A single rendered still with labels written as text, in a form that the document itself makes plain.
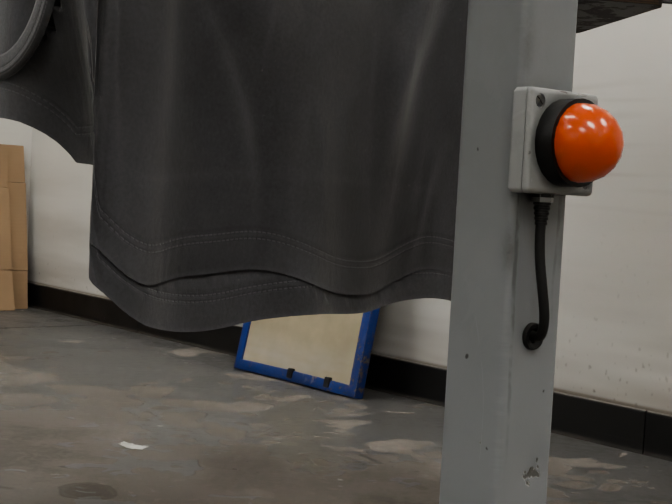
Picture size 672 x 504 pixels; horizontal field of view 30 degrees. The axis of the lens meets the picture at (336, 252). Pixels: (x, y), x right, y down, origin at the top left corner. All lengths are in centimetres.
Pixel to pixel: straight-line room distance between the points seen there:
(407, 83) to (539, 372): 37
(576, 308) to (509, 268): 275
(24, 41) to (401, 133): 29
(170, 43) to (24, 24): 11
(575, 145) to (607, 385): 273
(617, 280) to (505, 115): 267
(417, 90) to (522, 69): 37
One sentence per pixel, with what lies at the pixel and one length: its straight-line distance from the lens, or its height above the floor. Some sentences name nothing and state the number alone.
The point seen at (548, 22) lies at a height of 71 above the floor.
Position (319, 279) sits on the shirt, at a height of 56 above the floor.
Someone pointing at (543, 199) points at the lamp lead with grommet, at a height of 62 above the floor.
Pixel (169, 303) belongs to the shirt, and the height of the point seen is 54.
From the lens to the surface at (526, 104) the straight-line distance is 60.
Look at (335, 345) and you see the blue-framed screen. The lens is 382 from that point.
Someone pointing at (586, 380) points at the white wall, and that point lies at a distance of 334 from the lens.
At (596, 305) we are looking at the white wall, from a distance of 331.
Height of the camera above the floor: 62
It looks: 3 degrees down
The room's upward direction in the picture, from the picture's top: 3 degrees clockwise
